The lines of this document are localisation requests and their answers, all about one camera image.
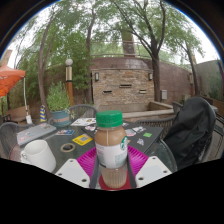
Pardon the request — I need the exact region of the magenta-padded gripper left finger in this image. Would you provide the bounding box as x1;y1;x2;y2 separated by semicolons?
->
54;148;100;190

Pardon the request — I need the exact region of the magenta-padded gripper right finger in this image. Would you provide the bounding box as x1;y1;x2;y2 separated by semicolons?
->
126;146;173;189

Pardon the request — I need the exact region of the green-capped coffee drink bottle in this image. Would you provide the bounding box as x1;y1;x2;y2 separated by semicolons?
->
94;110;130;190

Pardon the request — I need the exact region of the flat round red coaster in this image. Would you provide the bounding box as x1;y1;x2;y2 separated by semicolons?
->
98;174;132;192

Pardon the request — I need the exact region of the yellow card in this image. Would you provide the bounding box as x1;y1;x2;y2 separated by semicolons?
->
72;133;94;147

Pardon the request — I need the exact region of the white ceramic mug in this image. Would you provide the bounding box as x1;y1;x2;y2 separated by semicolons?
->
19;139;58;174

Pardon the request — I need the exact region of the black laptop with stickers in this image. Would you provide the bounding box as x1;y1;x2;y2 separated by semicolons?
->
81;121;165;154

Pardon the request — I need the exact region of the blue card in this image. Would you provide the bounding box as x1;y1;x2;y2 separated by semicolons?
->
54;129;76;136

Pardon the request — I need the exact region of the white printed paper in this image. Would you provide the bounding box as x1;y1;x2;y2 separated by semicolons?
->
70;117;98;127

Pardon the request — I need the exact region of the grey laptop with stickers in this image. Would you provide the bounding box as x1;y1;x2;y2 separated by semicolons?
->
15;122;58;146

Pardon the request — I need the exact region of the potted plant in teal pot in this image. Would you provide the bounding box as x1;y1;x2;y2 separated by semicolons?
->
45;81;73;128

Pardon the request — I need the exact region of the black jacket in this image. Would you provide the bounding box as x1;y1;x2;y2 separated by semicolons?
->
163;96;217;171

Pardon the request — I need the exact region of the blue and yellow striped bollard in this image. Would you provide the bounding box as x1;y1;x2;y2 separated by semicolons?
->
39;104;48;123

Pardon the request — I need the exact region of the orange patio umbrella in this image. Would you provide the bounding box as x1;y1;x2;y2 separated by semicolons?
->
0;63;33;125

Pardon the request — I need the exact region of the tape ring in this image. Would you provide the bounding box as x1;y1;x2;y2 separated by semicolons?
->
60;142;76;153

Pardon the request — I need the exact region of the globe-topped lamp post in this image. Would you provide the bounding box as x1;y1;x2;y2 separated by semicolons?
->
64;58;75;107

